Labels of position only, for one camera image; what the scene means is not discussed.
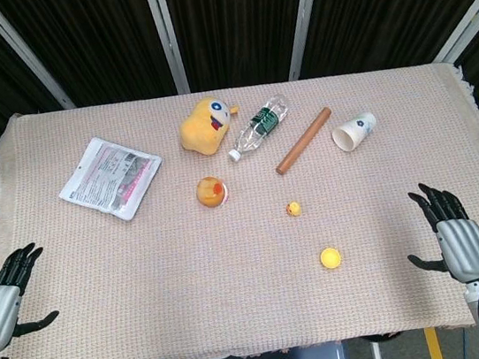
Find beige woven tablecloth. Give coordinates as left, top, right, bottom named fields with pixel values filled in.
left=0, top=48, right=479, bottom=359

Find yellow floor tape strip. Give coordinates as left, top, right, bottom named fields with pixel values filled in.
left=422, top=325, right=441, bottom=359

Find white printed pouch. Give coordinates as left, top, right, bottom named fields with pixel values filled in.
left=50, top=127, right=171, bottom=232

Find wooden rolling pin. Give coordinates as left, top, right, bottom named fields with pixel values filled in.
left=268, top=106, right=339, bottom=177

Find white metal frame post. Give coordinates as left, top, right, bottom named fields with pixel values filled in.
left=0, top=0, right=77, bottom=119
left=143, top=0, right=192, bottom=98
left=277, top=0, right=338, bottom=80
left=422, top=0, right=479, bottom=69

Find clear plastic water bottle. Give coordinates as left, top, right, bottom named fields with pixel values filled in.
left=221, top=92, right=297, bottom=163

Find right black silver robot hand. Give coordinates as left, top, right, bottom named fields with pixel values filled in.
left=397, top=174, right=479, bottom=299

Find yellow plush toy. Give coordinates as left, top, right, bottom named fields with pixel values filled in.
left=174, top=92, right=247, bottom=160

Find white paper cup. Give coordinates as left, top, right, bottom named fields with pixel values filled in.
left=329, top=111, right=380, bottom=155

